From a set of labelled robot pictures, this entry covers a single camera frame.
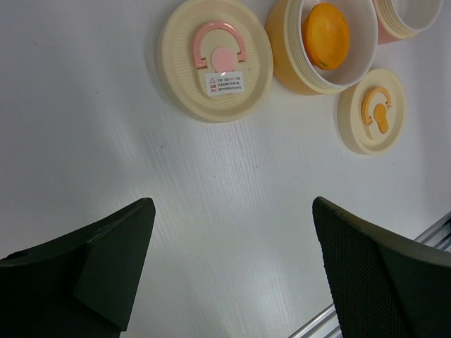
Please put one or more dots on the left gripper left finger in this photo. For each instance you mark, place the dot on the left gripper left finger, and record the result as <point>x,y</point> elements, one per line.
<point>82,284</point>

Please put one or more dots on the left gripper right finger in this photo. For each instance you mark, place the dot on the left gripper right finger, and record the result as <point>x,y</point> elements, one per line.
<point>380,274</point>

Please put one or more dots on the cream lid orange handle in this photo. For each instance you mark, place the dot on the cream lid orange handle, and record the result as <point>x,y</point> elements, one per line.
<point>371,113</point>

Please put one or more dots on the round orange food piece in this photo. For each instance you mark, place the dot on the round orange food piece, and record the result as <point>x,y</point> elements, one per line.
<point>326,36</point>

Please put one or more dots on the orange lunch bowl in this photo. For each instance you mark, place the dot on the orange lunch bowl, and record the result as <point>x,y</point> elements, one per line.
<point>292,66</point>

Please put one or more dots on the pink lunch bowl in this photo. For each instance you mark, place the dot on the pink lunch bowl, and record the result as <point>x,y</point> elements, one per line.
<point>401,20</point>

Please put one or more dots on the cream lid pink handle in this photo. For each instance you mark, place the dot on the cream lid pink handle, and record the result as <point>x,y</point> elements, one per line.
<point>214,60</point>

